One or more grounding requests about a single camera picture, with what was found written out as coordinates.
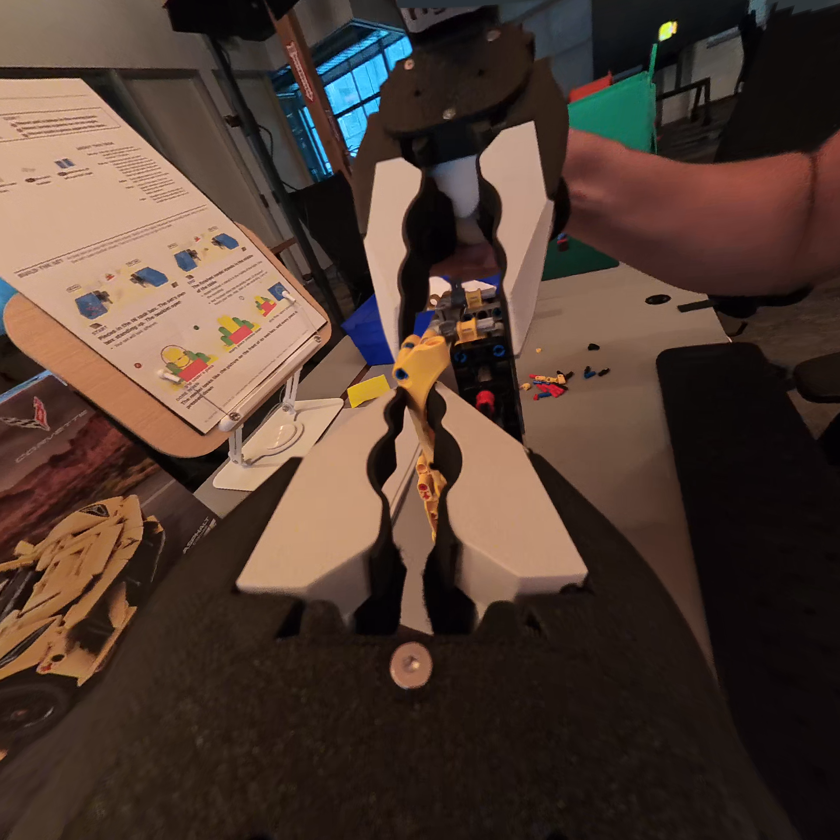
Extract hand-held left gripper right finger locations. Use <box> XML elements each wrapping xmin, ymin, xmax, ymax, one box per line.
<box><xmin>424</xmin><ymin>382</ymin><xmax>589</xmax><ymax>634</ymax></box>

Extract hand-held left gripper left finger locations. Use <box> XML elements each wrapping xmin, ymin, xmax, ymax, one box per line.
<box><xmin>236</xmin><ymin>387</ymin><xmax>406</xmax><ymax>634</ymax></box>

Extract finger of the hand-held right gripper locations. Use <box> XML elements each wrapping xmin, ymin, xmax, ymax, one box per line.
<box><xmin>478</xmin><ymin>120</ymin><xmax>555</xmax><ymax>358</ymax></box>
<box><xmin>363</xmin><ymin>157</ymin><xmax>437</xmax><ymax>361</ymax></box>

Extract yellow curved brick fender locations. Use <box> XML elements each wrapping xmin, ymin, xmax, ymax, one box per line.
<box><xmin>392</xmin><ymin>331</ymin><xmax>454</xmax><ymax>542</ymax></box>

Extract red yellow blue brick pieces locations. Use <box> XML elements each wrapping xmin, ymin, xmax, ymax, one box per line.
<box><xmin>525</xmin><ymin>341</ymin><xmax>611</xmax><ymax>401</ymax></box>

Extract yellow black brick car model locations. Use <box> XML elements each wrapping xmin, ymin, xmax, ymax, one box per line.
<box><xmin>430</xmin><ymin>279</ymin><xmax>526</xmax><ymax>447</ymax></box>

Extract blue storage bin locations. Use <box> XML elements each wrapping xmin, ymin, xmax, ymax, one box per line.
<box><xmin>344</xmin><ymin>272</ymin><xmax>506</xmax><ymax>365</ymax></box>

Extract green storage crate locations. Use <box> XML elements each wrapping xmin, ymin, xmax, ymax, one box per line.
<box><xmin>541</xmin><ymin>46</ymin><xmax>660</xmax><ymax>283</ymax></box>

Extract yellow sticky note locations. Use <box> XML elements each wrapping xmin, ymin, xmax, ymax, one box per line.
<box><xmin>346</xmin><ymin>374</ymin><xmax>389</xmax><ymax>409</ymax></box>

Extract black perforated office chair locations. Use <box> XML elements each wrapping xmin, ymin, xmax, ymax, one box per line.
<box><xmin>656</xmin><ymin>341</ymin><xmax>840</xmax><ymax>840</ymax></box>

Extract black toy car box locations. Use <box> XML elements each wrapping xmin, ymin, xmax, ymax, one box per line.
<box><xmin>0</xmin><ymin>371</ymin><xmax>224</xmax><ymax>762</ymax></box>

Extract printed instruction sheet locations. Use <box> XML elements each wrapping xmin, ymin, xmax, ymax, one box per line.
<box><xmin>0</xmin><ymin>79</ymin><xmax>329</xmax><ymax>435</ymax></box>

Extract wooden post red label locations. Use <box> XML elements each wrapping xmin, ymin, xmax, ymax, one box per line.
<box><xmin>272</xmin><ymin>13</ymin><xmax>352</xmax><ymax>178</ymax></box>

